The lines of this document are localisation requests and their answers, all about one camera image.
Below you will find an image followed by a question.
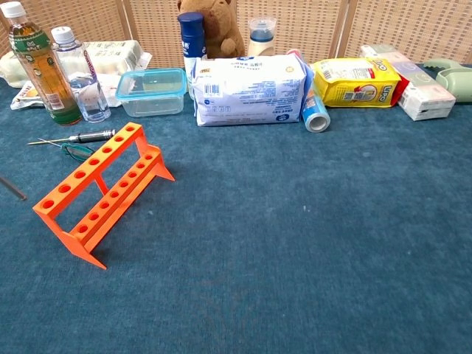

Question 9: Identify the white toilet paper pack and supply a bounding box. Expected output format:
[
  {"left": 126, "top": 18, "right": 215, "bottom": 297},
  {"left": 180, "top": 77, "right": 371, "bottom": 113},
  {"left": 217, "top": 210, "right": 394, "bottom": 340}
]
[{"left": 0, "top": 39, "right": 153, "bottom": 89}]

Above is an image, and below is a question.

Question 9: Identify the brown capybara plush toy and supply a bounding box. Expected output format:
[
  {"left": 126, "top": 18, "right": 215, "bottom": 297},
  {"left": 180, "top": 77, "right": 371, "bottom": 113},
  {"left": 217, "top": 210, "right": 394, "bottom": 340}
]
[{"left": 176, "top": 0, "right": 246, "bottom": 60}]

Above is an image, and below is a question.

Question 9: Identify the small green handled screwdriver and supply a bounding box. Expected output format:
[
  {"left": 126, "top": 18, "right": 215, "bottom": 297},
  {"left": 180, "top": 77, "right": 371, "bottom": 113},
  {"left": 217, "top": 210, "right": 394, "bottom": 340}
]
[{"left": 36, "top": 137, "right": 97, "bottom": 164}]

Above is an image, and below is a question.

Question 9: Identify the clear container teal lid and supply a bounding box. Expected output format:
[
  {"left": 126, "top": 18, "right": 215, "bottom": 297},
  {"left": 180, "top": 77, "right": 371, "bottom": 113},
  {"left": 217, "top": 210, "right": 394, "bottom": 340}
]
[{"left": 115, "top": 67, "right": 188, "bottom": 118}]

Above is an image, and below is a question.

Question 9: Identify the green tea bottle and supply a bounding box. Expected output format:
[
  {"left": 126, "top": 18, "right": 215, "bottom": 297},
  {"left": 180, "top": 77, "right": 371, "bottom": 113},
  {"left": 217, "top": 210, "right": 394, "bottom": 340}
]
[{"left": 0, "top": 1, "right": 83, "bottom": 126}]

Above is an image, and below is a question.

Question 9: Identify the silver precision screwdriver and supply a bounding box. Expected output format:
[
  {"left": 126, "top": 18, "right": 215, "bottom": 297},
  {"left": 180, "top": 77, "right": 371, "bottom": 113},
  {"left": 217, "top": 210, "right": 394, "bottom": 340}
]
[{"left": 27, "top": 128, "right": 117, "bottom": 146}]

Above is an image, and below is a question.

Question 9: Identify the white sauce bottle clear cap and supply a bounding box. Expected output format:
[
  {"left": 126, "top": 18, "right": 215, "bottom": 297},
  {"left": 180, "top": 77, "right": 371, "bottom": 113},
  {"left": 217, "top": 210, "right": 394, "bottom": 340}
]
[{"left": 246, "top": 16, "right": 277, "bottom": 58}]

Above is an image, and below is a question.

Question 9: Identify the clear water bottle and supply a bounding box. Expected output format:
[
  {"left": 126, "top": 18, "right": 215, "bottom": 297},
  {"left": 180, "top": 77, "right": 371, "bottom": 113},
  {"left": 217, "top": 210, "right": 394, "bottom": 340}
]
[{"left": 50, "top": 26, "right": 112, "bottom": 123}]

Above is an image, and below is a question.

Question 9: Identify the wicker folding screen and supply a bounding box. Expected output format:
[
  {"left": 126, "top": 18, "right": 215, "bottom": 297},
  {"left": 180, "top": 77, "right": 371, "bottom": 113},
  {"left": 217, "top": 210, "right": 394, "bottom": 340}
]
[{"left": 0, "top": 0, "right": 472, "bottom": 69}]

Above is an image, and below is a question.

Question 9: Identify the red white snack packet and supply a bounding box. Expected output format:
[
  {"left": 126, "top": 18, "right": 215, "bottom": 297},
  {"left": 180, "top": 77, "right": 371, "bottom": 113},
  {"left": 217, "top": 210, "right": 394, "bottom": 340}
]
[{"left": 10, "top": 81, "right": 49, "bottom": 111}]

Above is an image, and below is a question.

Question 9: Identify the blue plastic wrap roll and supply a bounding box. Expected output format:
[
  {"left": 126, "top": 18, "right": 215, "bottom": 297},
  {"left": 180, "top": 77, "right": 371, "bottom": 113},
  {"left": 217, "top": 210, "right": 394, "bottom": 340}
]
[{"left": 287, "top": 49, "right": 330, "bottom": 134}]

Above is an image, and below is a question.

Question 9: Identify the blue table cloth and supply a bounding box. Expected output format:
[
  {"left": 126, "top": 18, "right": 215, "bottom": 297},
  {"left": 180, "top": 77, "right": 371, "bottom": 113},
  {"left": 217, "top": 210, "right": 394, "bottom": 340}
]
[{"left": 0, "top": 62, "right": 472, "bottom": 354}]

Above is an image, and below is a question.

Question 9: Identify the blue white spray can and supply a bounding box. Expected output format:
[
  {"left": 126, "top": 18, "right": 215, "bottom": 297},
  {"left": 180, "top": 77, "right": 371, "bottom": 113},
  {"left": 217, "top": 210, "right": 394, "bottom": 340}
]
[{"left": 177, "top": 11, "right": 208, "bottom": 100}]

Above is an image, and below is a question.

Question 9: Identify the large green handled screwdriver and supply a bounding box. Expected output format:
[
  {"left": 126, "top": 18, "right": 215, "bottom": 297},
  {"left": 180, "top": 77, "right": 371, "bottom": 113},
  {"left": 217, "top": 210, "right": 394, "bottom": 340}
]
[{"left": 0, "top": 176, "right": 29, "bottom": 202}]

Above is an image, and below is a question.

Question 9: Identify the pastel tissue box pack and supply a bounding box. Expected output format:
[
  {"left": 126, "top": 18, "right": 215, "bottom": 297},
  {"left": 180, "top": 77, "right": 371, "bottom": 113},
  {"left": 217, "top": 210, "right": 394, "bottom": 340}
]
[{"left": 359, "top": 44, "right": 457, "bottom": 122}]

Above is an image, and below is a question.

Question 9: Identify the white blue wet wipes pack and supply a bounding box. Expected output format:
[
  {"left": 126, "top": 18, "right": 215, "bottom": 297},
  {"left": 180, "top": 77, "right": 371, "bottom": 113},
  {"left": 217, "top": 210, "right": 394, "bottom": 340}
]
[{"left": 192, "top": 51, "right": 314, "bottom": 128}]

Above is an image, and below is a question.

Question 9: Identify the yellow snack box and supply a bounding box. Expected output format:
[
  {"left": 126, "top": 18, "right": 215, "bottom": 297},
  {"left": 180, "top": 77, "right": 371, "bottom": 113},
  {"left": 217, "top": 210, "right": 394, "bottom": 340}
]
[{"left": 312, "top": 57, "right": 403, "bottom": 108}]

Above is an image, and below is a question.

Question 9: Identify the orange tube rack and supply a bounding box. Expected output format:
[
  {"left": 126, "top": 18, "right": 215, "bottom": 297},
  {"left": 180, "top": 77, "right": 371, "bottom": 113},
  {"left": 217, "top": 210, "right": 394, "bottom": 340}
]
[{"left": 32, "top": 122, "right": 176, "bottom": 271}]

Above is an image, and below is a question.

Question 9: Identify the pale green lint roller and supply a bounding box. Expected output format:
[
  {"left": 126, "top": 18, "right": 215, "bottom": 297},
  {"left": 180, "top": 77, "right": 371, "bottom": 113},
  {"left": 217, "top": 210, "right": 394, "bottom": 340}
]
[{"left": 423, "top": 55, "right": 472, "bottom": 103}]

